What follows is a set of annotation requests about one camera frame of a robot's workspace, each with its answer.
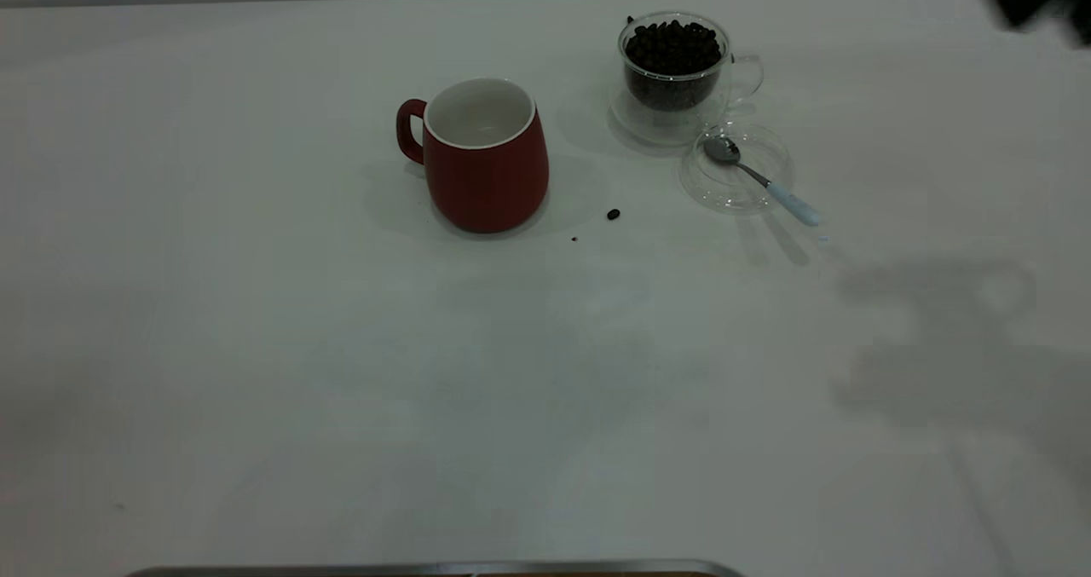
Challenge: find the metal spoon pale blue handle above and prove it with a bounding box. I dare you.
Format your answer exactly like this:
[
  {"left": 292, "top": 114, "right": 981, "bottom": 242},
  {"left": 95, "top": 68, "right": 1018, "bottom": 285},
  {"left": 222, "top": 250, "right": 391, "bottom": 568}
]
[{"left": 702, "top": 136, "right": 822, "bottom": 228}]

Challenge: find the red ceramic mug white inside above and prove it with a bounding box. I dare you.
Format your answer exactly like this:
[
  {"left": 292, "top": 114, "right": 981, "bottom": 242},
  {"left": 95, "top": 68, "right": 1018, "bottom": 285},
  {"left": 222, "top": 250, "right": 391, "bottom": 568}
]
[{"left": 395, "top": 78, "right": 551, "bottom": 234}]

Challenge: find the dark coffee beans pile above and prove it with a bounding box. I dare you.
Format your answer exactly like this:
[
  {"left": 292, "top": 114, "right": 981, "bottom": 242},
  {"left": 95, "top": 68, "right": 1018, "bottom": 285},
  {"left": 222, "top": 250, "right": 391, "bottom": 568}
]
[{"left": 625, "top": 16, "right": 724, "bottom": 109}]

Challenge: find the small clear glass dish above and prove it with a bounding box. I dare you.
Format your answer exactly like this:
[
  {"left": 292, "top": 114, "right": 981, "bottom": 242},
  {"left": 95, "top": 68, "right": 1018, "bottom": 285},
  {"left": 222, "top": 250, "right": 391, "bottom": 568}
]
[{"left": 679, "top": 123, "right": 795, "bottom": 215}]

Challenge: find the clear glass saucer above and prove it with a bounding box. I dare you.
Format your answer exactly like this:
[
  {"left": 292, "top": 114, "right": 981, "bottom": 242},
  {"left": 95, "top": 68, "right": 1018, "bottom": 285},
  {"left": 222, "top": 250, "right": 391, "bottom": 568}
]
[{"left": 608, "top": 87, "right": 736, "bottom": 147}]

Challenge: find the clear double-wall glass cup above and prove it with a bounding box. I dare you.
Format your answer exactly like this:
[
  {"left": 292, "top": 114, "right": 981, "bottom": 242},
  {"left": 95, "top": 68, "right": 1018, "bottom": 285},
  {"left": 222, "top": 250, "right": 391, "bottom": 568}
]
[{"left": 617, "top": 12, "right": 765, "bottom": 130}]

